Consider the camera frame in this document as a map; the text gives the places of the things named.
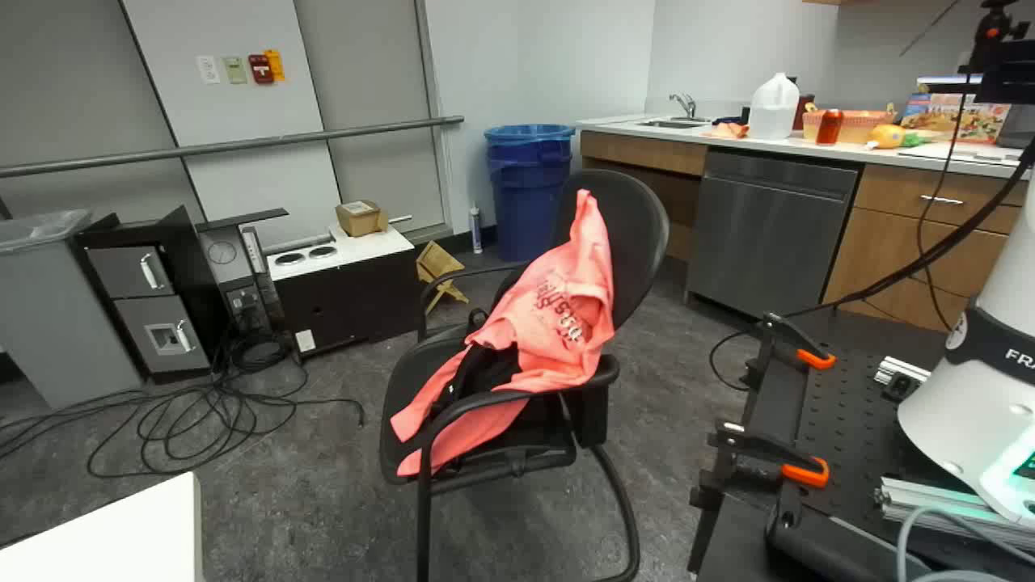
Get coral pink sweatshirt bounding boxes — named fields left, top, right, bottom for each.
left=386, top=188, right=622, bottom=482

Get black mesh chair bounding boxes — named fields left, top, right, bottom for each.
left=374, top=166, right=672, bottom=582

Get blue trash bin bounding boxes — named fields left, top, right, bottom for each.
left=481, top=119, right=580, bottom=264

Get black cabinet with white top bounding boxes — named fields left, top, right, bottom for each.
left=263, top=223, right=424, bottom=359

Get small cardboard box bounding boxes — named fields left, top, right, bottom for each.
left=332, top=198, right=389, bottom=238

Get stainless steel dishwasher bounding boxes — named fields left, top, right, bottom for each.
left=686, top=146, right=863, bottom=324

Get white plastic jug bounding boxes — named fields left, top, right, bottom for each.
left=747, top=71, right=802, bottom=141

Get red cup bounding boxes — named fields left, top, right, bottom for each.
left=816, top=108, right=848, bottom=149

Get black perforated robot table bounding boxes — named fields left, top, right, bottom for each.
left=688, top=310, right=1035, bottom=582

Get wooden cabinet with counter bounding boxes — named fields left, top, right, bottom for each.
left=575, top=109, right=1028, bottom=336

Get black filing cabinet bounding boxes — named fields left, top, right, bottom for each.
left=72, top=204, right=229, bottom=382

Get orange plastic container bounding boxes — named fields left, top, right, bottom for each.
left=802, top=102, right=900, bottom=149

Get white block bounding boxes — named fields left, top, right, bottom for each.
left=869, top=352, right=932, bottom=398

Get yellow toy food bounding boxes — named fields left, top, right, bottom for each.
left=869, top=123, right=911, bottom=153

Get aluminium extrusion bar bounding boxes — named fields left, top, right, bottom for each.
left=873, top=475, right=1035, bottom=538

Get colourful cardboard box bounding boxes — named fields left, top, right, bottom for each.
left=903, top=89, right=1011, bottom=146

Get white table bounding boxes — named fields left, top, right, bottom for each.
left=0, top=468, right=207, bottom=582

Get black floor cables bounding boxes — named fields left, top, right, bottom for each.
left=0, top=334, right=370, bottom=482

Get black clamp with orange handle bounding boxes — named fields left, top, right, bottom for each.
left=688, top=421, right=834, bottom=575
left=741, top=310, right=840, bottom=398

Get grey horizontal wall rail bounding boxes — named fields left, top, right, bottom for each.
left=0, top=114, right=467, bottom=182

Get red and yellow wall sign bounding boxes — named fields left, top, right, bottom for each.
left=247, top=47, right=289, bottom=87

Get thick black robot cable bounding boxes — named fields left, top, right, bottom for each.
left=704, top=132, right=1035, bottom=398

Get grey hose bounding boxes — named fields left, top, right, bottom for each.
left=892, top=501, right=1035, bottom=582

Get black camera on mount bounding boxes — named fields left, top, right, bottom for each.
left=965, top=0, right=1035, bottom=108

